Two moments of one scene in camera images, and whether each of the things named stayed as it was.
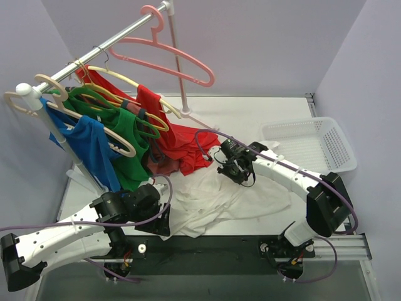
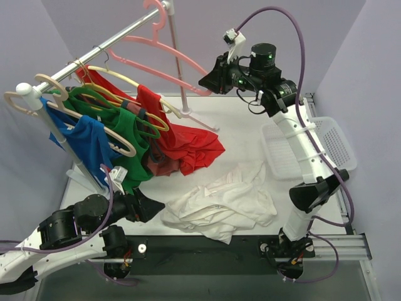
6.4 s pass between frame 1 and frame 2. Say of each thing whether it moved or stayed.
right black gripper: moved
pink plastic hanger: moved
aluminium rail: stayed
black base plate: stayed
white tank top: moved
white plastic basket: stayed
